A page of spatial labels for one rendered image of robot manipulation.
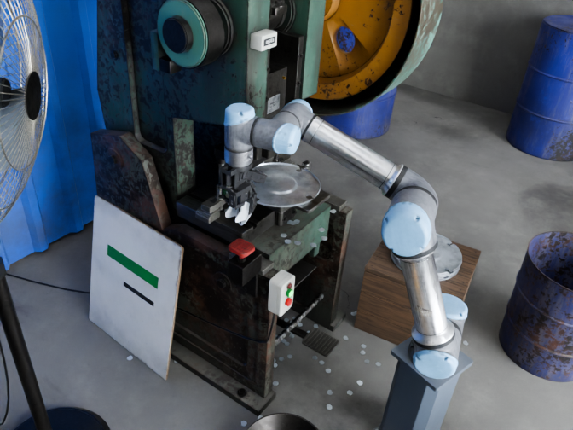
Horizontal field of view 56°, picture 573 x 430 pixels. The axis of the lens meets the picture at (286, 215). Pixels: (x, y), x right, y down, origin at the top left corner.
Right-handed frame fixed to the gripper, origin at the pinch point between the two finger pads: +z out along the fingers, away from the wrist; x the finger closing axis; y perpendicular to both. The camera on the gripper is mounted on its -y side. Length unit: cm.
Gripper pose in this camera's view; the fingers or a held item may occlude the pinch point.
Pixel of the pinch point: (242, 219)
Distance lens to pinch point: 156.4
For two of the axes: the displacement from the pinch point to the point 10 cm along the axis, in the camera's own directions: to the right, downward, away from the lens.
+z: -0.6, 8.3, 5.6
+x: 8.0, 3.7, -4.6
